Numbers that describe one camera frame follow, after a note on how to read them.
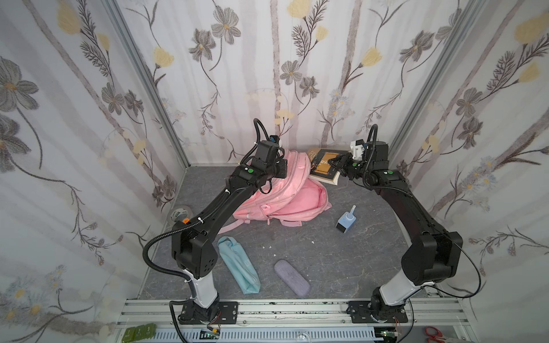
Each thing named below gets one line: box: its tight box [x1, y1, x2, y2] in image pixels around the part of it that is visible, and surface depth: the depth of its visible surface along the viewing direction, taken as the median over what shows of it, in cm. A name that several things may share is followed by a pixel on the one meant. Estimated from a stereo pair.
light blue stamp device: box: [335, 204, 357, 234], surface depth 95 cm
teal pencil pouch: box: [217, 235, 261, 296], surface depth 81 cm
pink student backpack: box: [218, 150, 333, 235], surface depth 88 cm
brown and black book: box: [307, 147, 349, 186], surface depth 84 cm
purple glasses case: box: [273, 259, 311, 298], surface depth 81 cm
